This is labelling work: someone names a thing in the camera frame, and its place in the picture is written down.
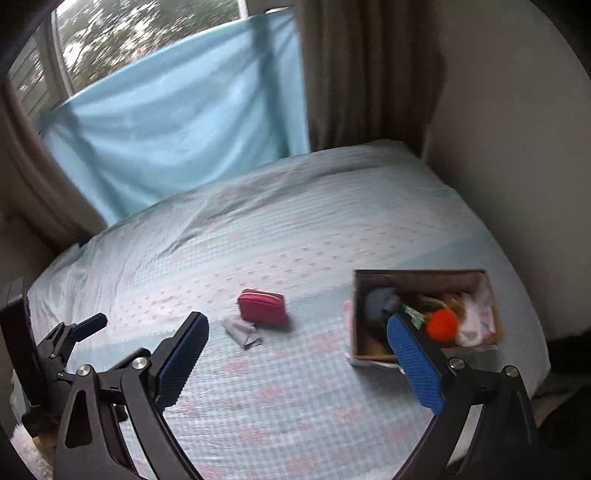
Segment white cloth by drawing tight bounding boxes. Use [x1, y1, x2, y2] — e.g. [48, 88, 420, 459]
[456, 277, 497, 347]

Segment grey sock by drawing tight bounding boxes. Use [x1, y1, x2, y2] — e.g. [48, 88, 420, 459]
[365, 287, 402, 330]

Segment brown curtain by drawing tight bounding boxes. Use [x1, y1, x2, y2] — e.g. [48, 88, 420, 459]
[295, 0, 444, 155]
[0, 78, 109, 252]

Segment small pale grey cloth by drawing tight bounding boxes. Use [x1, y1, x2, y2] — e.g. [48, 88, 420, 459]
[222, 318, 263, 349]

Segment grey slatted shutter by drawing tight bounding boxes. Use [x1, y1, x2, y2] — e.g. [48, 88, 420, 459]
[9, 39, 54, 116]

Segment trees outside window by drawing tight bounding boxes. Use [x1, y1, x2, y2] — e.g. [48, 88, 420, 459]
[55, 0, 243, 95]

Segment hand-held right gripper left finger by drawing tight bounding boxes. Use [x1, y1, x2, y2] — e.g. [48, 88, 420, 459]
[53, 311, 211, 480]

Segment orange plush fruit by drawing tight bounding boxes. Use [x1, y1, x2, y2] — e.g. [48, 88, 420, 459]
[426, 308, 459, 342]

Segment cardboard box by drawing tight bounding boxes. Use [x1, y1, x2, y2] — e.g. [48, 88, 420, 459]
[344, 269, 504, 370]

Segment light blue hanging cloth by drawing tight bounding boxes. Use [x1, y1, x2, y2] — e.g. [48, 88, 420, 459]
[39, 9, 311, 227]

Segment pale fuzzy cloth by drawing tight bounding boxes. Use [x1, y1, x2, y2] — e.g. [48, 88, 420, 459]
[9, 422, 54, 480]

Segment green snack packet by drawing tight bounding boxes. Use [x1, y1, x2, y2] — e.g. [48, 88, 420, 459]
[401, 302, 432, 329]

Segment pink zip pouch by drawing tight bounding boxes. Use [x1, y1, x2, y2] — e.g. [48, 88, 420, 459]
[238, 289, 288, 329]

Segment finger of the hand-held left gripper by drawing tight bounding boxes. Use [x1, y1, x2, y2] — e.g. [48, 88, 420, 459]
[69, 313, 108, 343]
[39, 323, 77, 367]

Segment bed with pale checked sheet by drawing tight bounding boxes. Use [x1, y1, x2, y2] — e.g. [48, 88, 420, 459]
[25, 138, 552, 480]

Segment brown plush toy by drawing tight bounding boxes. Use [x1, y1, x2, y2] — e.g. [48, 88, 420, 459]
[434, 291, 467, 315]

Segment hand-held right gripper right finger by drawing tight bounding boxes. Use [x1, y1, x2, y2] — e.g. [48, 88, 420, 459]
[385, 314, 539, 480]

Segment window with grey frame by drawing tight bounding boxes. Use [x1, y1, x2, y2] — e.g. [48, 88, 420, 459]
[9, 0, 296, 116]

